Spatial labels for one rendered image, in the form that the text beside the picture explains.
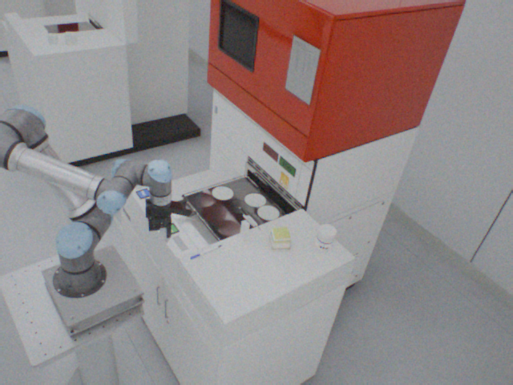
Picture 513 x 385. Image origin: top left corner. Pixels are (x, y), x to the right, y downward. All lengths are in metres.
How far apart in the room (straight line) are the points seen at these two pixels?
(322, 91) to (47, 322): 1.29
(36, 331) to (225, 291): 0.67
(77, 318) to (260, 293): 0.64
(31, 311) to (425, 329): 2.21
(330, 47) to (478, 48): 1.58
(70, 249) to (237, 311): 0.60
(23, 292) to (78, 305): 0.27
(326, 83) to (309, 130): 0.20
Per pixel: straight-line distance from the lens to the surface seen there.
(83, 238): 1.65
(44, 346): 1.76
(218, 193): 2.15
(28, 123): 1.63
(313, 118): 1.75
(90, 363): 2.15
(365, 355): 2.80
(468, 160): 3.23
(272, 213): 2.07
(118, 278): 1.81
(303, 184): 1.98
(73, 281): 1.75
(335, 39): 1.64
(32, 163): 1.50
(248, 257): 1.76
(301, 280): 1.73
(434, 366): 2.92
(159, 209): 1.59
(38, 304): 1.88
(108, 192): 1.42
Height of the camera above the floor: 2.24
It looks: 38 degrees down
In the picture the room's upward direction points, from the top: 8 degrees clockwise
